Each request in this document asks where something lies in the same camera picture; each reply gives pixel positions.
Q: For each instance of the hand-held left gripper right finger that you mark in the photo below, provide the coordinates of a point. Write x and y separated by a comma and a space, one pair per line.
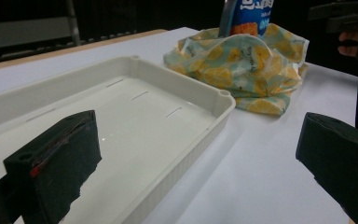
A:
341, 161

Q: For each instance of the lemon print cloth bag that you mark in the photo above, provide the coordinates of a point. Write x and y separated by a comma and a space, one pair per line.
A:
239, 68

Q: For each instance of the white plastic tray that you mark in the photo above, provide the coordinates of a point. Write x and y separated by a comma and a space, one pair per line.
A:
155, 124

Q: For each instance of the metal stand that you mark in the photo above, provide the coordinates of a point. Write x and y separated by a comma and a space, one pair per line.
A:
73, 21

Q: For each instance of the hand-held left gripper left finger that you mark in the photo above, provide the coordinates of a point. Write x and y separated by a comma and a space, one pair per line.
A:
59, 161

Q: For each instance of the blue snack packet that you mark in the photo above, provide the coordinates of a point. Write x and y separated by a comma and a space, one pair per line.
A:
251, 18

